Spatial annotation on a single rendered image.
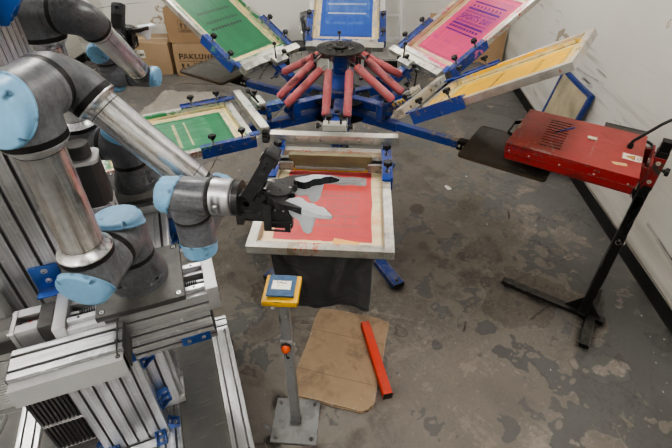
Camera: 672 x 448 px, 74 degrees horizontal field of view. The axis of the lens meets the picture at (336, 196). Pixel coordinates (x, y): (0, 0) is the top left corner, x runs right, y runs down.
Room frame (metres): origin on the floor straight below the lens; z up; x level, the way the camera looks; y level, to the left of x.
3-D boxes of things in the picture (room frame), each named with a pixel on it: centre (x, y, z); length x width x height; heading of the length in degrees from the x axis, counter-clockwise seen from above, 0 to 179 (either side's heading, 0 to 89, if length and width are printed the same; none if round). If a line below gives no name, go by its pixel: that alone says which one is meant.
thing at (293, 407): (1.10, 0.20, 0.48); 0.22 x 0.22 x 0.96; 86
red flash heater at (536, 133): (1.92, -1.21, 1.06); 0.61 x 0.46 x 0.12; 56
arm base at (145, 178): (1.32, 0.72, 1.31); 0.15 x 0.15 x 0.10
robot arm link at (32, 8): (1.33, 0.86, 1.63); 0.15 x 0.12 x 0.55; 87
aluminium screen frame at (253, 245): (1.65, 0.04, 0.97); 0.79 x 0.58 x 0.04; 176
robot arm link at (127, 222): (0.85, 0.55, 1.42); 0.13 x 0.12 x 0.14; 175
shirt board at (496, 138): (2.33, -0.59, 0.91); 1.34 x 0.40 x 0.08; 56
